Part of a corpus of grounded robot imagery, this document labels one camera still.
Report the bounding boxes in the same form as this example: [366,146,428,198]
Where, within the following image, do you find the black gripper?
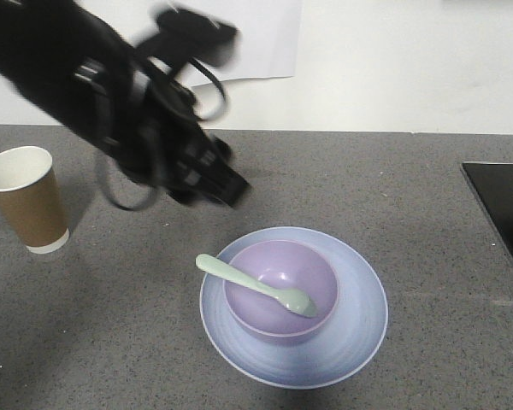
[96,63,251,208]

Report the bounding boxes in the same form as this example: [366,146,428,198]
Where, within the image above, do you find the purple plastic bowl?
[223,239,339,341]

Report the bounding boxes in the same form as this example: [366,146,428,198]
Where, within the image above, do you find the mint green plastic spoon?
[195,254,318,318]

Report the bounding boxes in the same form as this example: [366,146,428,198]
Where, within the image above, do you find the brown paper cup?
[0,146,70,255]

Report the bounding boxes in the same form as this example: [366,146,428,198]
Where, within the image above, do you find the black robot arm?
[0,1,249,206]

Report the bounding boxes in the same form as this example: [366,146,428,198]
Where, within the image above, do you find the light blue plate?
[199,226,388,390]

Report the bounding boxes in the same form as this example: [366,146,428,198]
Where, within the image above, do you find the black gas stove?
[462,161,513,260]

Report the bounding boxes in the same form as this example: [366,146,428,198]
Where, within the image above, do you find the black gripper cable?
[94,59,230,211]

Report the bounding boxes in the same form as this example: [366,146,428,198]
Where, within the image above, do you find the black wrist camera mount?
[135,6,239,67]

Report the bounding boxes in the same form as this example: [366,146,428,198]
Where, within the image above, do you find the white paper on wall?
[169,0,303,81]

